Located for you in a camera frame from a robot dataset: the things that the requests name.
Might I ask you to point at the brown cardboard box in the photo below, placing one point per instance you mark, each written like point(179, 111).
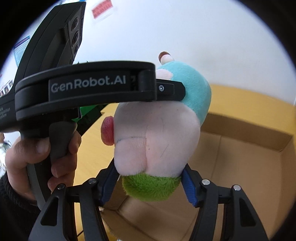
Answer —
point(258, 156)

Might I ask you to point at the red white wall notice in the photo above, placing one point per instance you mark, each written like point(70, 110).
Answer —
point(101, 8)

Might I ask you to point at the person left hand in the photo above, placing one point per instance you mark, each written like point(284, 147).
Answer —
point(26, 151)

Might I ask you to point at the green planter shelf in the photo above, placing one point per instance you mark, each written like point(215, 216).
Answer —
point(88, 116)

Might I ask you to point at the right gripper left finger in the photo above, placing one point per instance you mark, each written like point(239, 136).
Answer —
point(56, 220)

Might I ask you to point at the teal pink plush toy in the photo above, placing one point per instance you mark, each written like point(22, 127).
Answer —
point(154, 140)

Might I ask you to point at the blue wall poster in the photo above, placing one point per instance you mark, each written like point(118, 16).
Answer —
point(19, 49)

